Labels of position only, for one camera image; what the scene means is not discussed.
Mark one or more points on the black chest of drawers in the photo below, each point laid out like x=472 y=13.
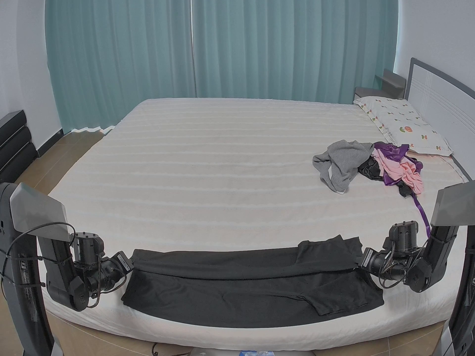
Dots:
x=15 y=143

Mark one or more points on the grey garment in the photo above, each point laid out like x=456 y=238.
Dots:
x=343 y=160

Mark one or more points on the grey bedside table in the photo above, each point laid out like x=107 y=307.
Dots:
x=389 y=82

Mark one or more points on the blue-green curtain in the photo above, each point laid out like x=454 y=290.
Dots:
x=293 y=35
x=118 y=50

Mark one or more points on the bed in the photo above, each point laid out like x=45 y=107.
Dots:
x=222 y=154

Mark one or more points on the white printed pillow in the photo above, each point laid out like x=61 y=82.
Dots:
x=402 y=122

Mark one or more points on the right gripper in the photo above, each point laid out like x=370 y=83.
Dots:
x=371 y=260

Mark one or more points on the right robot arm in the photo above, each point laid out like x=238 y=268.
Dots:
x=434 y=250

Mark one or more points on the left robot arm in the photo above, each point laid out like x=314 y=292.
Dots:
x=59 y=265

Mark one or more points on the black T-shirt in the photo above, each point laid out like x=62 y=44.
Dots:
x=241 y=284

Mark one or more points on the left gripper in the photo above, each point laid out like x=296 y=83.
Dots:
x=123 y=263

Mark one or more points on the pile of clothes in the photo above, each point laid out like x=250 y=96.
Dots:
x=399 y=167

